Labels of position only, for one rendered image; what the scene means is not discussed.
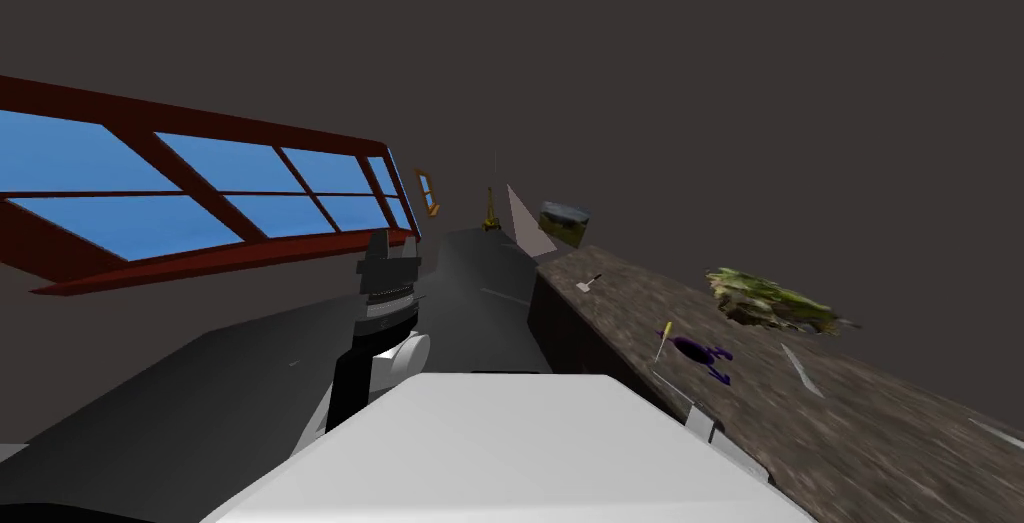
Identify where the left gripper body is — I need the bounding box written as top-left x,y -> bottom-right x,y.
355,254 -> 424,296

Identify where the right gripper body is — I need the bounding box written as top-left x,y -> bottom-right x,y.
683,400 -> 726,445

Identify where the small orange framed window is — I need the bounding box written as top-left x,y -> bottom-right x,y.
413,168 -> 442,219

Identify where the dark purple object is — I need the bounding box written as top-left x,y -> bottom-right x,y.
659,330 -> 735,388

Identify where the yellow floor lamp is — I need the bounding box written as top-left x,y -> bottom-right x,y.
480,186 -> 504,233

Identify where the silver knife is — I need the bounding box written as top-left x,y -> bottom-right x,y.
779,342 -> 826,399

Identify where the brown wooden table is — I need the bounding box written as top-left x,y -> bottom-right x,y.
526,245 -> 1024,523

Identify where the landscape picture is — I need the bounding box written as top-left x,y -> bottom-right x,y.
536,200 -> 592,249

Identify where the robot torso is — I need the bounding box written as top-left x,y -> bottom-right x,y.
199,369 -> 819,523

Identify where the red framed window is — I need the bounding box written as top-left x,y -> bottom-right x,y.
0,74 -> 423,297

